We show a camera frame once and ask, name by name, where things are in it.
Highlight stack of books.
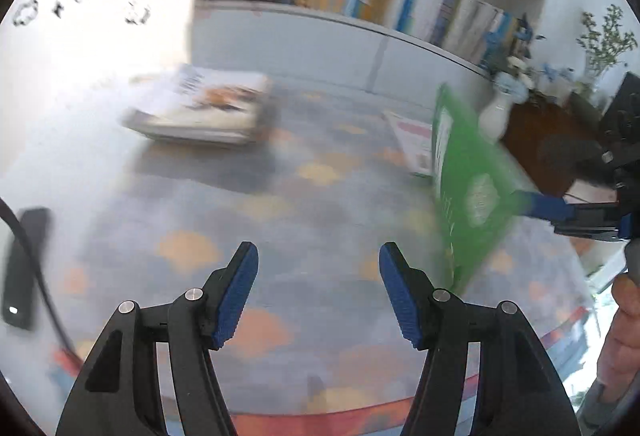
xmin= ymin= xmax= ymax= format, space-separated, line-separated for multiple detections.
xmin=122 ymin=69 xmax=275 ymax=147

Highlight person's right forearm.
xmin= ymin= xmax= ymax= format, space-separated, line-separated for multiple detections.
xmin=582 ymin=273 xmax=640 ymax=427

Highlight black cable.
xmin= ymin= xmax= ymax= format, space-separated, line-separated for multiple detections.
xmin=0 ymin=199 xmax=81 ymax=362

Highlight white book with pink label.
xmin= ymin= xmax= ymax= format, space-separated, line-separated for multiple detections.
xmin=382 ymin=110 xmax=436 ymax=178

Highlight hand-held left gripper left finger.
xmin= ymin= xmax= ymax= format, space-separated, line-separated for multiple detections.
xmin=55 ymin=241 xmax=260 ymax=436

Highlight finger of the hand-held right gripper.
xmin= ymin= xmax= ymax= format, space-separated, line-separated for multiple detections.
xmin=520 ymin=191 xmax=621 ymax=222
xmin=554 ymin=219 xmax=632 ymax=242

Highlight black phone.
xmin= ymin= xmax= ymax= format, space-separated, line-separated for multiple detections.
xmin=2 ymin=207 xmax=52 ymax=331

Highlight brown wooden desk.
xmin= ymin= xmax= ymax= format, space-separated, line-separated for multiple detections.
xmin=500 ymin=99 xmax=616 ymax=202

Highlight green potted plant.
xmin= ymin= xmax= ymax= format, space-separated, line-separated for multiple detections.
xmin=575 ymin=4 xmax=640 ymax=87

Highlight white vase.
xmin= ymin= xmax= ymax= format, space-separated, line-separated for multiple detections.
xmin=477 ymin=96 xmax=513 ymax=139

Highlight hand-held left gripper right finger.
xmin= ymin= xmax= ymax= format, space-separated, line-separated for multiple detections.
xmin=378 ymin=242 xmax=583 ymax=436

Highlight row of white blue books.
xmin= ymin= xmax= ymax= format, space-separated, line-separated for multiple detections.
xmin=395 ymin=0 xmax=531 ymax=70

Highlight green book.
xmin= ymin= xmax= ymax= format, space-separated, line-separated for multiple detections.
xmin=431 ymin=84 xmax=531 ymax=292

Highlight white and blue flowers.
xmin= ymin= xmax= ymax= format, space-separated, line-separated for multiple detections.
xmin=492 ymin=56 xmax=536 ymax=102

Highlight white bookshelf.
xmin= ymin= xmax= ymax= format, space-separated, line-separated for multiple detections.
xmin=190 ymin=0 xmax=558 ymax=97

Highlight patterned tablecloth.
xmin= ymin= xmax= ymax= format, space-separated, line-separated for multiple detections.
xmin=0 ymin=76 xmax=601 ymax=436

